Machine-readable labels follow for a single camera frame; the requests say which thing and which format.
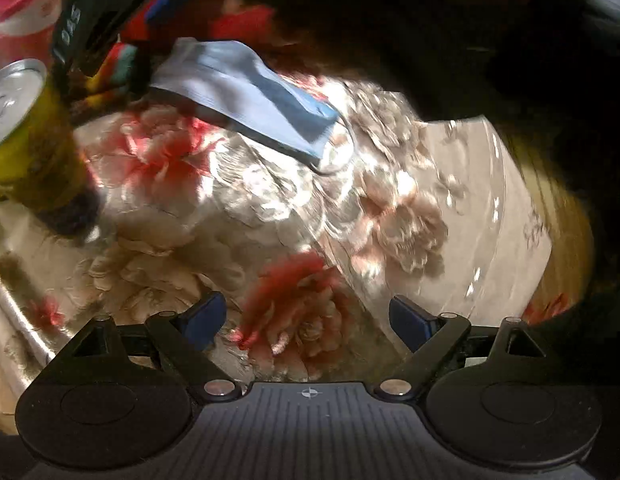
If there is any pink lidded plastic jar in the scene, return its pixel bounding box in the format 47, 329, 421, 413
0, 0, 66, 68

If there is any blue face mask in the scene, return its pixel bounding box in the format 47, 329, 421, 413
147, 39, 355, 176

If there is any red cardboard box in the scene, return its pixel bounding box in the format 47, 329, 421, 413
210, 5, 275, 41

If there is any yellow drink can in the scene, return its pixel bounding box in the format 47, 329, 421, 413
0, 58, 103, 236

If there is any floral tablecloth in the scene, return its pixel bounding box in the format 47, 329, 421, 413
0, 75, 595, 411

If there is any colourful striped sock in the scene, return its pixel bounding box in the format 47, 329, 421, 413
50, 0, 191, 126

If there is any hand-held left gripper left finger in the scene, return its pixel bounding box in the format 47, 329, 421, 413
72, 291, 241, 403

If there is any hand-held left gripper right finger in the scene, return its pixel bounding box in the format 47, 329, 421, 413
375, 295, 548, 403

